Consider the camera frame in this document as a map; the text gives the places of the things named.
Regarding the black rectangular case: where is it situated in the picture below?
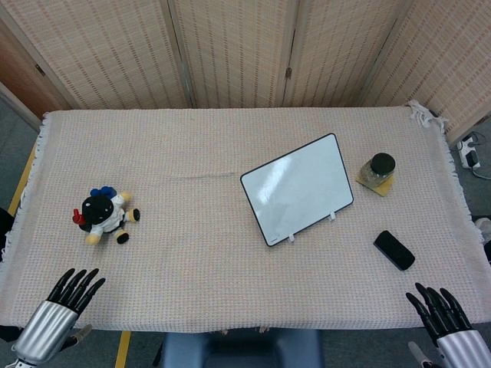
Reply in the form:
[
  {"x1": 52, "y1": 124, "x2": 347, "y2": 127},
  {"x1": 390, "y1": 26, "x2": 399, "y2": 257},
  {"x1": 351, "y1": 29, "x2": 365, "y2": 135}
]
[{"x1": 373, "y1": 229, "x2": 417, "y2": 272}]

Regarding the bamboo folding screen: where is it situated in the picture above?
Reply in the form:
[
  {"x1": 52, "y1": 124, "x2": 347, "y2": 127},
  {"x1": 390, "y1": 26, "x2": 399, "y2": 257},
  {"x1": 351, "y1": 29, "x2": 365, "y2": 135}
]
[{"x1": 0, "y1": 0, "x2": 491, "y2": 146}]

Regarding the glass jar black lid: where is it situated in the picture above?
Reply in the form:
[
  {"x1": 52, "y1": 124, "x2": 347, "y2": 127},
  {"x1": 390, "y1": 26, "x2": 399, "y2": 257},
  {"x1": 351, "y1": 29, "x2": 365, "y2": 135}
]
[{"x1": 359, "y1": 152, "x2": 397, "y2": 190}]

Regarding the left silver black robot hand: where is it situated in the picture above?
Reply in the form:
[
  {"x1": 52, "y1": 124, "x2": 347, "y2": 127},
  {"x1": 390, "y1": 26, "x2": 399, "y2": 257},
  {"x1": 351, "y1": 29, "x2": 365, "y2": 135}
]
[{"x1": 11, "y1": 268, "x2": 107, "y2": 366}]

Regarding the beige woven tablecloth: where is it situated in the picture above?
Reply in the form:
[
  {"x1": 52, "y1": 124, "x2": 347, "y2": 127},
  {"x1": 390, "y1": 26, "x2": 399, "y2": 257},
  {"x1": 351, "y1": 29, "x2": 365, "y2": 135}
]
[{"x1": 0, "y1": 99, "x2": 491, "y2": 334}]

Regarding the small whiteboard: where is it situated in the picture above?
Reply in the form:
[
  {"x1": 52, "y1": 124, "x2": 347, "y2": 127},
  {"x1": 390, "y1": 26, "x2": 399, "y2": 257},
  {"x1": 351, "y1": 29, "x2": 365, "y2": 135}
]
[{"x1": 239, "y1": 133, "x2": 355, "y2": 248}]

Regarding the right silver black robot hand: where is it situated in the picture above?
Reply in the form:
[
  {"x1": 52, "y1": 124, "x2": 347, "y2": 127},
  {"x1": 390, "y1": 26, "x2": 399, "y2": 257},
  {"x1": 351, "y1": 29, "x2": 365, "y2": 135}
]
[{"x1": 405, "y1": 282, "x2": 491, "y2": 368}]

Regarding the black white plush toy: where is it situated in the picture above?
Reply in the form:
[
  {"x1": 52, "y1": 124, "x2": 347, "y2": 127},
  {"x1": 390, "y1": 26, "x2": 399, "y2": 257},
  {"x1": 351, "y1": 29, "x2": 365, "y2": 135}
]
[{"x1": 71, "y1": 185, "x2": 142, "y2": 245}]

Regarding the white power strip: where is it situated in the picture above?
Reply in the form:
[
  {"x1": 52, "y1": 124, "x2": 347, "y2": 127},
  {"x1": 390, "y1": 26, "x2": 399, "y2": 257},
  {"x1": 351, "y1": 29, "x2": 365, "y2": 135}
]
[{"x1": 456, "y1": 132, "x2": 483, "y2": 169}]

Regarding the yellow square coaster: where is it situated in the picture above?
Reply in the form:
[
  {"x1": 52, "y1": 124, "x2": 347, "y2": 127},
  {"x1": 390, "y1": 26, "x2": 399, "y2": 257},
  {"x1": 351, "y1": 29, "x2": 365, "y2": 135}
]
[{"x1": 355, "y1": 174, "x2": 395, "y2": 198}]

